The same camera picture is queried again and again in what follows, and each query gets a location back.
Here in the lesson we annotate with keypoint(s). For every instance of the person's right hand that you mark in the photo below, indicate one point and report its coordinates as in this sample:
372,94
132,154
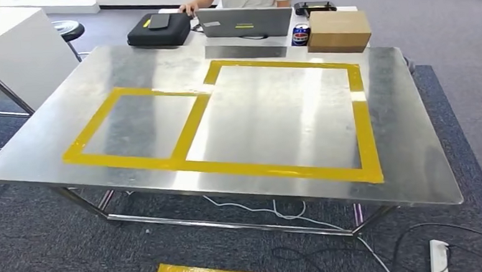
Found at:
189,7

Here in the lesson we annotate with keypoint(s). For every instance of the person's left forearm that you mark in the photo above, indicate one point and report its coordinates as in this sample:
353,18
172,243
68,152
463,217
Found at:
284,3

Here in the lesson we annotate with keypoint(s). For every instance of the steel workbench table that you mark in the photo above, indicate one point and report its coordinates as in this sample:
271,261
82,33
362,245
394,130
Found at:
39,141

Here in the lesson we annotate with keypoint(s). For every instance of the black phone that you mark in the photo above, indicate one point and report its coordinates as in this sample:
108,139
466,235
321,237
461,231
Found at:
158,21

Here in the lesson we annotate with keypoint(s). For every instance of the black zip case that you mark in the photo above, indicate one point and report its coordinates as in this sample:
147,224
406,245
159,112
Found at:
157,38

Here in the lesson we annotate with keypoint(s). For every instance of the yellow tag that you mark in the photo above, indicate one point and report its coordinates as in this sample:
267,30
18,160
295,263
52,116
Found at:
147,23

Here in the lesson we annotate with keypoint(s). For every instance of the grey laptop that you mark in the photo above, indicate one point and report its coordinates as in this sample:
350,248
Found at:
268,22

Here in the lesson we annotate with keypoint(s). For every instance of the blue soda can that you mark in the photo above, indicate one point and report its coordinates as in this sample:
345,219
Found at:
300,37

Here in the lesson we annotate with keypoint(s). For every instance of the black round stool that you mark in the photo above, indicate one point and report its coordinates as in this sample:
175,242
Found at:
68,30

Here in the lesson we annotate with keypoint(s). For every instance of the black handheld controller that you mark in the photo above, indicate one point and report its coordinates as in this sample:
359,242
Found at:
314,7

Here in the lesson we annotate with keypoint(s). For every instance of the brown cardboard box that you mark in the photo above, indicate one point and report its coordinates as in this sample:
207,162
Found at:
338,26

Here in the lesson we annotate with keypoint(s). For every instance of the white desk with metal legs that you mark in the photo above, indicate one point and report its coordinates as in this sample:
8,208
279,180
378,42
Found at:
22,51

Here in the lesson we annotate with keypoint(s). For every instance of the white power strip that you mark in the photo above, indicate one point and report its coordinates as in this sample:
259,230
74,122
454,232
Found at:
439,259

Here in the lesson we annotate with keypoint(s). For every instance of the small yellow tape frame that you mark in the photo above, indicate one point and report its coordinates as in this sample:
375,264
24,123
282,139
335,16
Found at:
122,161

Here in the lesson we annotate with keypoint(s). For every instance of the large yellow tape frame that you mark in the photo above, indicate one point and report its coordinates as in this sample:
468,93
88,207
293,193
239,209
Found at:
367,145

